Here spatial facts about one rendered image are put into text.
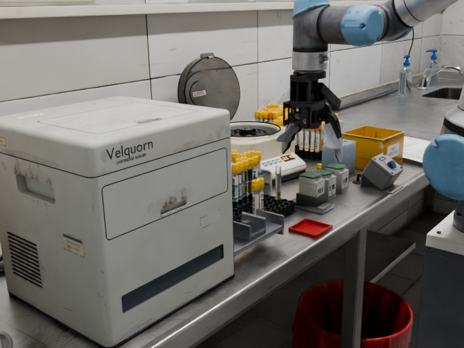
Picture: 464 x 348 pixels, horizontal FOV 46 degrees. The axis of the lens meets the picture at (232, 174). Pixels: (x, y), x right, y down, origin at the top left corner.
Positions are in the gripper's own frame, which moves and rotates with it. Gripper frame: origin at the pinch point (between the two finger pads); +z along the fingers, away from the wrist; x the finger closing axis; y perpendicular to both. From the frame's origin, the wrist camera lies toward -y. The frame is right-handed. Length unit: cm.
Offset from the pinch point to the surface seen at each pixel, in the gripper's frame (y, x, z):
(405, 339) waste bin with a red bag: -30, 15, 59
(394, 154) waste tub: -40.6, 3.8, 7.6
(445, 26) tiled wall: -242, -47, -19
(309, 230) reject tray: 13.0, 7.0, 11.7
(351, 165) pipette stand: -26.0, -2.4, 8.4
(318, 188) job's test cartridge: 1.0, 2.4, 6.4
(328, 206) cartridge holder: 0.2, 4.6, 10.6
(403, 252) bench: -114, -17, 73
